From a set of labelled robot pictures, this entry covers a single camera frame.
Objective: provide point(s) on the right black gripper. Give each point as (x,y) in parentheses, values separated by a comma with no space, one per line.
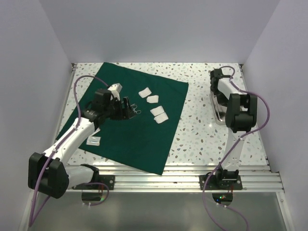
(222,101)

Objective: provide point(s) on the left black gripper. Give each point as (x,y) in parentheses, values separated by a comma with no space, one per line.
(129,113)

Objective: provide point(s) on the white gauze pad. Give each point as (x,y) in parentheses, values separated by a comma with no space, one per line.
(145,92)
(153,99)
(157,111)
(161,118)

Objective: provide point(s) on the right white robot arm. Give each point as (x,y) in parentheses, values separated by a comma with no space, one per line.
(238,112)

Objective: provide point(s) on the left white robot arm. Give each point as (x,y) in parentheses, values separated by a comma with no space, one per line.
(48,172)

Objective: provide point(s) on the green surgical drape cloth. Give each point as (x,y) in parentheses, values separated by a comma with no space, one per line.
(139,142)

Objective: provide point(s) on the stainless steel tray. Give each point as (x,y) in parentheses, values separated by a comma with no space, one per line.
(219,104)

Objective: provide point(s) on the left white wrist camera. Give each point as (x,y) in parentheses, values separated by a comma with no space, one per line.
(115,90)

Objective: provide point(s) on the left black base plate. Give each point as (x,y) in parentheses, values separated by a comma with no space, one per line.
(108,180)

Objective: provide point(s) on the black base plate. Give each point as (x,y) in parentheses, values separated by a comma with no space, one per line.
(108,180)
(221,180)

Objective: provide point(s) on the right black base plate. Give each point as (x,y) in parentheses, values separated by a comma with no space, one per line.
(221,180)

